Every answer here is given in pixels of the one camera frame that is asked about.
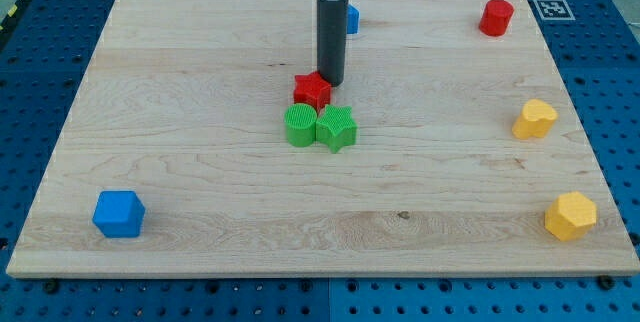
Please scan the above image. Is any yellow heart block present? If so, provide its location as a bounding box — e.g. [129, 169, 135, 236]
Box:
[512, 99, 559, 140]

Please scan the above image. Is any yellow hexagon block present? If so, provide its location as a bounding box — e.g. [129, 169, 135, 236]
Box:
[544, 191, 598, 241]

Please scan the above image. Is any red star block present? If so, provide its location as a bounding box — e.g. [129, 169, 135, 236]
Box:
[293, 71, 332, 112]

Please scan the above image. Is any green cylinder block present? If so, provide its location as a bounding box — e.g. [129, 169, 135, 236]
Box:
[284, 103, 317, 147]

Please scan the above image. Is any green star block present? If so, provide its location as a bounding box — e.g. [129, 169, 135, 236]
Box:
[316, 104, 358, 153]

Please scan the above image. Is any red cylinder block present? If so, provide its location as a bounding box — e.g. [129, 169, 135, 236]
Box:
[479, 0, 515, 37]

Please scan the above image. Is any wooden board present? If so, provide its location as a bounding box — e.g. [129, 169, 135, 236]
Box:
[7, 0, 639, 279]

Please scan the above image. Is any blue cube block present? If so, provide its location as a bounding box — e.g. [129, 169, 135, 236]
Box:
[92, 190, 146, 238]

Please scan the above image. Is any white fiducial marker tag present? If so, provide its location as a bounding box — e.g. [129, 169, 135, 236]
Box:
[533, 0, 575, 21]

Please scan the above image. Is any blue block behind rod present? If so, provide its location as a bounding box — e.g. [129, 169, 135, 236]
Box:
[347, 4, 360, 35]

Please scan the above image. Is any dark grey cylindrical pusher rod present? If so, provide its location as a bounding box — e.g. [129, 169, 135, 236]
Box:
[316, 0, 348, 87]

